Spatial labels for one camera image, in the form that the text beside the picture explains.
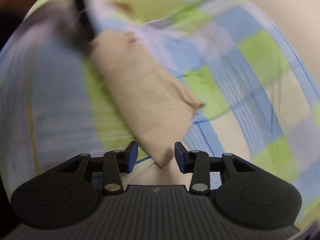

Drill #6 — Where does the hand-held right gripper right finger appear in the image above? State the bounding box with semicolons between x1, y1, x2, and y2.
174;141;256;195

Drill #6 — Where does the plaid blanket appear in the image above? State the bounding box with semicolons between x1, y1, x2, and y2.
0;0;320;238

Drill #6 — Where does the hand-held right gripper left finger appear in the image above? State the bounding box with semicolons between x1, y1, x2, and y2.
57;141;139;195

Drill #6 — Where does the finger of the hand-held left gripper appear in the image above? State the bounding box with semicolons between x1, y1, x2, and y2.
64;0;96;43

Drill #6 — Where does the beige garment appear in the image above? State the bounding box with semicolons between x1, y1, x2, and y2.
89;30;206;169

